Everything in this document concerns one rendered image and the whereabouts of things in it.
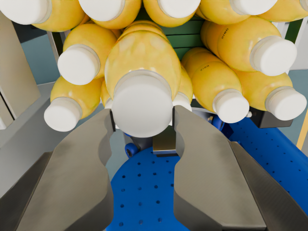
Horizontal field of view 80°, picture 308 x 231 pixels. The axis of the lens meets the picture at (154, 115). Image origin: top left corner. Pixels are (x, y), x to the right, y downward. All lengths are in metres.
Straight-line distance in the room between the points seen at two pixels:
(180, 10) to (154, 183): 0.29
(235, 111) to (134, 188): 0.23
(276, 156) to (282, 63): 0.67
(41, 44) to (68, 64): 1.27
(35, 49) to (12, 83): 1.20
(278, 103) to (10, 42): 0.37
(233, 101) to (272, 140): 0.72
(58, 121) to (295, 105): 0.30
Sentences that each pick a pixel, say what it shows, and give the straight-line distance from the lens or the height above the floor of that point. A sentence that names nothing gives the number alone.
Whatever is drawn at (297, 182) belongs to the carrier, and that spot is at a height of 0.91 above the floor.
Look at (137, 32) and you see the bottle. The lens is 0.18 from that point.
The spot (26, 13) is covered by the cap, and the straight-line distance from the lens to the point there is 0.23.
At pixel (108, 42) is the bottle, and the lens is 0.26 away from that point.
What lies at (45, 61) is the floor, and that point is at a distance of 1.52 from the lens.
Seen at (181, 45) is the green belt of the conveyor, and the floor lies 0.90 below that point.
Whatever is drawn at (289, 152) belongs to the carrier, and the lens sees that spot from 0.93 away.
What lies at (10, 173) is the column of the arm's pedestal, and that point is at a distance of 0.97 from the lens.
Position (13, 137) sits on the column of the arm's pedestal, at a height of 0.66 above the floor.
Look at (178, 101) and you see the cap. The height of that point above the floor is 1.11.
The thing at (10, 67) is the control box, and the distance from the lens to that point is 0.33.
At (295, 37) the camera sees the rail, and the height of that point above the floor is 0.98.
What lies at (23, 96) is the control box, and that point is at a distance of 0.34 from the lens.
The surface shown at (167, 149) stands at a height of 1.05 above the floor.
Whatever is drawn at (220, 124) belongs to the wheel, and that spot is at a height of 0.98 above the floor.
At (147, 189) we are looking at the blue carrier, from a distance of 0.37.
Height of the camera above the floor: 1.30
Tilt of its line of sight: 58 degrees down
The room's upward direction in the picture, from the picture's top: 176 degrees clockwise
